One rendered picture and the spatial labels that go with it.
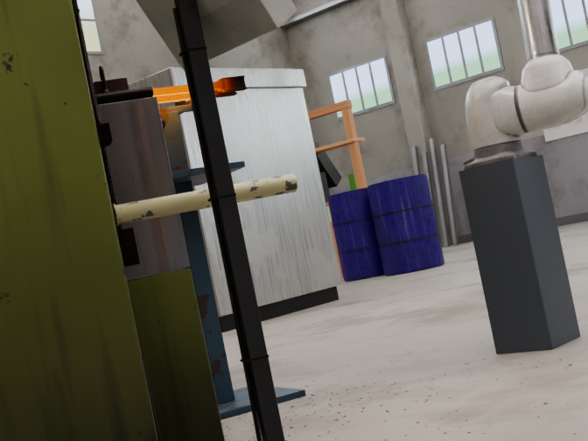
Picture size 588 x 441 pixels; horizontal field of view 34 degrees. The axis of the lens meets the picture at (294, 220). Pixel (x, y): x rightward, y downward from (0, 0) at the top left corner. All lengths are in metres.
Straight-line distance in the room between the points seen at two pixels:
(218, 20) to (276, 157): 4.98
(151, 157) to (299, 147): 4.86
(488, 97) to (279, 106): 4.22
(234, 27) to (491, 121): 1.24
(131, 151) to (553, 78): 1.34
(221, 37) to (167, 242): 0.59
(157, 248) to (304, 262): 4.69
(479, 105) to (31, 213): 1.56
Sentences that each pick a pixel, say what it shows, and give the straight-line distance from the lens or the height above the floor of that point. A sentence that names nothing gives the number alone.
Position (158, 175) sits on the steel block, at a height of 0.71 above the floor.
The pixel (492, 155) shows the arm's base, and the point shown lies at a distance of 3.14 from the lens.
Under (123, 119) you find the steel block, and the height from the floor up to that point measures 0.87.
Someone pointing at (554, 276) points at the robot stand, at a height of 0.21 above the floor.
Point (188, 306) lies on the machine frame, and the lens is 2.49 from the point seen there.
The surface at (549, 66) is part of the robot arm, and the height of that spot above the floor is 0.85.
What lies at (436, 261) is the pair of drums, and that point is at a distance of 9.39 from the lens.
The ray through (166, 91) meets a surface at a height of 1.02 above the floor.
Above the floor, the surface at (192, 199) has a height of 0.62.
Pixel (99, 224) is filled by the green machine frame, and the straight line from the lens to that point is 2.18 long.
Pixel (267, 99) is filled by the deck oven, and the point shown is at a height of 1.56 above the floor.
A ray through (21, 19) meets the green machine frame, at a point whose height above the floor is 1.07.
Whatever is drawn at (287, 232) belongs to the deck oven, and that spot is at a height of 0.57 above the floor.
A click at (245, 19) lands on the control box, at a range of 2.10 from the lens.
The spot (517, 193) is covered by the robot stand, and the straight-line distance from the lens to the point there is 3.08.
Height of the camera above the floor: 0.47
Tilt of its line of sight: 1 degrees up
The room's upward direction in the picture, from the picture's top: 11 degrees counter-clockwise
